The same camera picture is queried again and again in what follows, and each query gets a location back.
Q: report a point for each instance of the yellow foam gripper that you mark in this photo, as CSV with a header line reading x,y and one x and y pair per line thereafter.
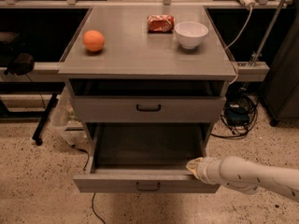
x,y
205,170

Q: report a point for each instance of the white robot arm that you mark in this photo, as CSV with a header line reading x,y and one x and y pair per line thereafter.
x,y
245,176

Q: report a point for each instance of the grey drawer cabinet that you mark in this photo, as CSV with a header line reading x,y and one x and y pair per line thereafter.
x,y
137,63

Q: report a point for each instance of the blue box on floor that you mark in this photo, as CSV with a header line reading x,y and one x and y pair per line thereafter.
x,y
236,116

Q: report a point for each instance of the dark grey cabinet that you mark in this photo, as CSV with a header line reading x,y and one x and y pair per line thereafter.
x,y
280,90

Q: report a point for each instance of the white bowl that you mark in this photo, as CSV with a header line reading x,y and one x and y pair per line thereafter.
x,y
190,34

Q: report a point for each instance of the clear plastic bag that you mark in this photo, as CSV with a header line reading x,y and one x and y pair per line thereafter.
x,y
64,122

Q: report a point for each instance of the crushed red soda can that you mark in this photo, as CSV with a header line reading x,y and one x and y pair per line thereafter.
x,y
160,23

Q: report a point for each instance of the black chair leg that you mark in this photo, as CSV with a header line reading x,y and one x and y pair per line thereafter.
x,y
37,134

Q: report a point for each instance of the orange fruit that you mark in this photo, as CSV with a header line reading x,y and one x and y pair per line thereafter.
x,y
93,41

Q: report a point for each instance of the metal diagonal rod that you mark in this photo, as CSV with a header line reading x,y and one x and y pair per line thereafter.
x,y
256,54

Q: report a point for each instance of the dark round chair part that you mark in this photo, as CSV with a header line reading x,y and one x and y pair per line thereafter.
x,y
23,64

